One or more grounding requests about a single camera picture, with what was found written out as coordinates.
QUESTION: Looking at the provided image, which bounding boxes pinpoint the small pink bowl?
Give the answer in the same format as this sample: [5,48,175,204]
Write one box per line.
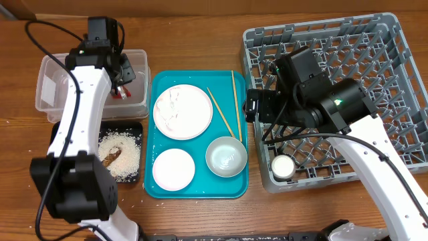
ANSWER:
[152,149,195,191]

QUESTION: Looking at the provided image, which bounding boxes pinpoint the white napkin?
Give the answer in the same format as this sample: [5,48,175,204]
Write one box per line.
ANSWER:
[156,87,181,130]

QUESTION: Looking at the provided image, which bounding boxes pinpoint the large white plate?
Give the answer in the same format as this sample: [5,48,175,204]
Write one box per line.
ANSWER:
[153,84,213,141]

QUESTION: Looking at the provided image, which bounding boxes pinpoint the wooden chopstick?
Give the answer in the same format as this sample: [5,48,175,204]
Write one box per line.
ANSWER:
[207,87,235,138]
[231,70,243,142]

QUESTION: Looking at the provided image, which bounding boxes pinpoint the grey dish rack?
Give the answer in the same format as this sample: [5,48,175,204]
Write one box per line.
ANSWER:
[241,13,427,193]

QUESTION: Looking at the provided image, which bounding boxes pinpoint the red snack wrapper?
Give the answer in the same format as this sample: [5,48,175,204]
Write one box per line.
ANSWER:
[112,86,131,99]

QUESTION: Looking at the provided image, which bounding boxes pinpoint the teal plastic tray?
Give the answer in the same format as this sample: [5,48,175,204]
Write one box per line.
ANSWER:
[144,70,249,199]

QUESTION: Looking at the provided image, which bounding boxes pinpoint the white cup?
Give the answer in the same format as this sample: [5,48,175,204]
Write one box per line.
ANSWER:
[271,155,296,180]

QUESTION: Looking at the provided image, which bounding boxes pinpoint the spilled white rice pile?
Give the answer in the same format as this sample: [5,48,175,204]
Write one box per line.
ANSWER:
[98,131,141,183]

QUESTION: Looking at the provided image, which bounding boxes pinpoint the clear plastic bin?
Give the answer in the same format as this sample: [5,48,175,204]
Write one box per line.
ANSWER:
[35,50,151,123]

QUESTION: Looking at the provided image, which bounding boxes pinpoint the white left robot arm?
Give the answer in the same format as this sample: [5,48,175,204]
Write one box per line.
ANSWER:
[25,17,146,240]

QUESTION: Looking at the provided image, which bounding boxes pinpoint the black tray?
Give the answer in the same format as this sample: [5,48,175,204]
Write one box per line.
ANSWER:
[49,120,144,184]

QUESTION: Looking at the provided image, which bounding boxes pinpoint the grey bowl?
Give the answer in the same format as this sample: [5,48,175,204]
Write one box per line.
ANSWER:
[205,137,247,178]

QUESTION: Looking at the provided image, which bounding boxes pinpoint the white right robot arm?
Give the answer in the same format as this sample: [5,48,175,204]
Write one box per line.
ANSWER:
[243,46,427,240]

